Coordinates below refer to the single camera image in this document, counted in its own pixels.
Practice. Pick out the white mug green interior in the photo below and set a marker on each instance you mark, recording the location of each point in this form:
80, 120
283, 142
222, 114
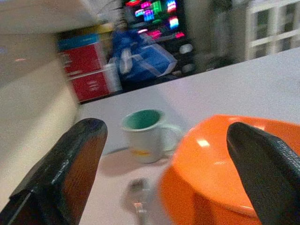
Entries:
143, 140

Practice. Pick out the red cardboard box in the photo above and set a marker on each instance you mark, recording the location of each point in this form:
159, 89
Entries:
90, 86
82, 59

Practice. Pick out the white shelf unit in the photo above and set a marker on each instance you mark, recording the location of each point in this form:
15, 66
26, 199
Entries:
269, 28

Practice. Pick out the blue plastic bag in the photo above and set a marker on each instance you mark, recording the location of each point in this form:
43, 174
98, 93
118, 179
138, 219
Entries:
145, 58

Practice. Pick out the metal spoon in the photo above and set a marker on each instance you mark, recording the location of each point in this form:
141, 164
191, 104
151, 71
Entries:
138, 189

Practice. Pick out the black shelf with neon lights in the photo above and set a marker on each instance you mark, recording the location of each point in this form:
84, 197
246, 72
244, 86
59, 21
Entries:
161, 21

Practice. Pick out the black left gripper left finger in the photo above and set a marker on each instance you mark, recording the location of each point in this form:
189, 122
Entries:
58, 178

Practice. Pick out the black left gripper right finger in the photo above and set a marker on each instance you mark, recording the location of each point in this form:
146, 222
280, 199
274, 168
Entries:
269, 175

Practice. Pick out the blue cardboard box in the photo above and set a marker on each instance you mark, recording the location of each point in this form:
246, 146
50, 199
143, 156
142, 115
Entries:
78, 41

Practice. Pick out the orange bowl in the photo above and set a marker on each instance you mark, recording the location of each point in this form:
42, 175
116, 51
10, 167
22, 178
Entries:
206, 168

